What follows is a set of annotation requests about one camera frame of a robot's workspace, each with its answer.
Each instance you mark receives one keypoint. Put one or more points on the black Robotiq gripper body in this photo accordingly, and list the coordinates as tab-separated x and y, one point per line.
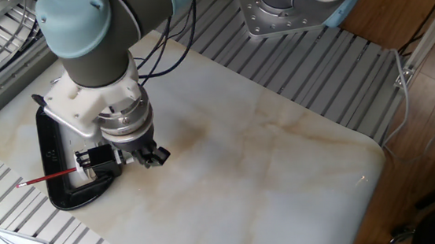
136	143

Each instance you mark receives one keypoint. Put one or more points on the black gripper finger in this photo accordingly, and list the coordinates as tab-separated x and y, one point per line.
142	157
159	156

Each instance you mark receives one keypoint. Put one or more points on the red pencil with eraser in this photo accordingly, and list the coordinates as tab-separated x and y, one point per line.
48	177

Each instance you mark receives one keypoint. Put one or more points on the black C-clamp with steel screw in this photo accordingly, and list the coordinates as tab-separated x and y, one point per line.
48	152

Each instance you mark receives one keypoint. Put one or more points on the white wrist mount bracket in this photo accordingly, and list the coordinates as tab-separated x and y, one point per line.
81	102

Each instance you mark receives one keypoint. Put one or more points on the grey aluminium profile rail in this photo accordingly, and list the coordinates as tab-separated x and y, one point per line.
2	93

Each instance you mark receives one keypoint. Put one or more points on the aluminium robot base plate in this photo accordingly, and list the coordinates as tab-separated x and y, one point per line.
256	20

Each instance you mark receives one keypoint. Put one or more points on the aluminium frame bar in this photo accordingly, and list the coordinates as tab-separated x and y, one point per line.
427	36

